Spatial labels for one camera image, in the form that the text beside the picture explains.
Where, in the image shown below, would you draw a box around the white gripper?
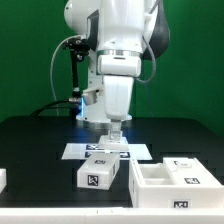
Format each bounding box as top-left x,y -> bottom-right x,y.
103,75 -> 134,140

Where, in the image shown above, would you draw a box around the white cabinet top block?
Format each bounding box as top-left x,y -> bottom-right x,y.
77,153 -> 120,190

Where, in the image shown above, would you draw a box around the white cabinet body box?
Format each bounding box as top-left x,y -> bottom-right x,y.
129,159 -> 224,209

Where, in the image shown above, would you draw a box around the white door panel with tags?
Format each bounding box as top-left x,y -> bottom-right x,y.
99,135 -> 128,151

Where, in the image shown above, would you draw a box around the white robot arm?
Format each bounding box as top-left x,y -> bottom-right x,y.
64,0 -> 170,142

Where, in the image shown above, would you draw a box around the white tag sheet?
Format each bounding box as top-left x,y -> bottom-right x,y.
61,142 -> 154,161

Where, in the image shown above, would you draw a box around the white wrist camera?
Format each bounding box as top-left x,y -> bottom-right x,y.
97,55 -> 141,77

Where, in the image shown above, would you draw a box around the black floor cables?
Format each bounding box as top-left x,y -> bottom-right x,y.
30,99 -> 81,118

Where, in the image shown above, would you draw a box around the black camera stand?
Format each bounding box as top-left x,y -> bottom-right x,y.
62,36 -> 90,118

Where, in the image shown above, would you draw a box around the grey braided cable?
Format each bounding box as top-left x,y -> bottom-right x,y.
136,36 -> 158,84

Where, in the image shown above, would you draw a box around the white table border rail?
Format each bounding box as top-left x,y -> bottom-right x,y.
0,168 -> 224,224

